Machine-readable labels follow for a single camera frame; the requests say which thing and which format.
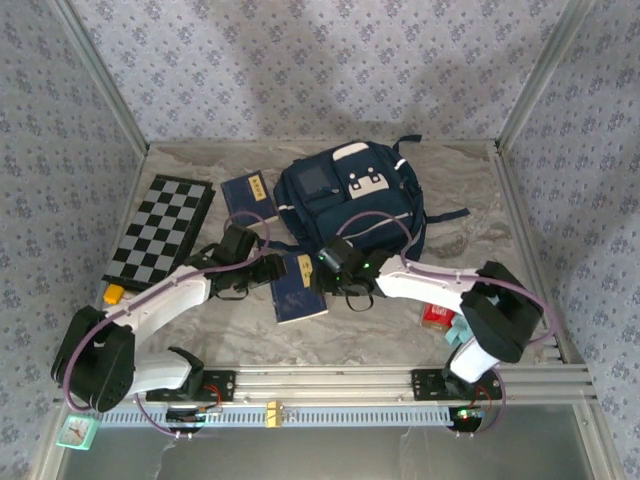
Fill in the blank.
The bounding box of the navy blue backpack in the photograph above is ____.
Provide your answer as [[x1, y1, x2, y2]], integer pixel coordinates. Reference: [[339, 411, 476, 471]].
[[269, 134, 471, 264]]

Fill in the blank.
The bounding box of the blue book with yellow label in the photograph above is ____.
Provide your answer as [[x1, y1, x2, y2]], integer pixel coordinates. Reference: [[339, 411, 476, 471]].
[[269, 252, 330, 325], [219, 170, 280, 229]]

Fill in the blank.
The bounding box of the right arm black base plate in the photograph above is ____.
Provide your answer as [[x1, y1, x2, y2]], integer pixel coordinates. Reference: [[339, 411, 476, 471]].
[[410, 368, 504, 403]]

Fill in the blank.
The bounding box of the brass connector block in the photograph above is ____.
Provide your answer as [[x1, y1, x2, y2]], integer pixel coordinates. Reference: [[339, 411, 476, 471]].
[[264, 399, 285, 429]]

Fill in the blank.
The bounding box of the aluminium side rail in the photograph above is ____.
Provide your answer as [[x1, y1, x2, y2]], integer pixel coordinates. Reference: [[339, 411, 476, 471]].
[[492, 142, 586, 366]]

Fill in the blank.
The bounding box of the black grey folding chessboard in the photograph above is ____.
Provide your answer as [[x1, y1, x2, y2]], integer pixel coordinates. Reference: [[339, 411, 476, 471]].
[[101, 173, 217, 300]]

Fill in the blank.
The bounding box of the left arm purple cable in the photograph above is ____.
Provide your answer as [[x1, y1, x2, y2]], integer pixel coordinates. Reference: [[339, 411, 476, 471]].
[[62, 209, 274, 441]]

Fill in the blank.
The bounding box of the aluminium mounting rail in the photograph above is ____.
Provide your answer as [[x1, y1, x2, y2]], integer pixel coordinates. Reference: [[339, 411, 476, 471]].
[[54, 364, 599, 405]]

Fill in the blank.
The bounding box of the teal cloth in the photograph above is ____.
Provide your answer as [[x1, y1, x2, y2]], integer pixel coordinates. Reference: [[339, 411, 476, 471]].
[[444, 314, 476, 346]]

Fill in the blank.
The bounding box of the grey slotted cable duct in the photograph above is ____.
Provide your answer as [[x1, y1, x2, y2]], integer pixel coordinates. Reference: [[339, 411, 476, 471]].
[[92, 405, 481, 429]]

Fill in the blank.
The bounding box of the aluminium frame post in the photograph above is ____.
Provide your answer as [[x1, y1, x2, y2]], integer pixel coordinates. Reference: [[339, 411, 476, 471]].
[[493, 0, 599, 151], [49, 0, 151, 154]]

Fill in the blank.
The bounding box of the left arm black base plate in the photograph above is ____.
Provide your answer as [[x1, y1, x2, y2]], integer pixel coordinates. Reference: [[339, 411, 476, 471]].
[[145, 368, 237, 403]]

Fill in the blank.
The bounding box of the red rectangular box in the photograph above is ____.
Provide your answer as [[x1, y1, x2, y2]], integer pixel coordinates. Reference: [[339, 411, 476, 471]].
[[420, 302, 464, 331]]

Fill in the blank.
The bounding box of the mint green alarm clock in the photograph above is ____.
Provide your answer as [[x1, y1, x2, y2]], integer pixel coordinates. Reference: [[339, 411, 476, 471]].
[[54, 413, 101, 451]]

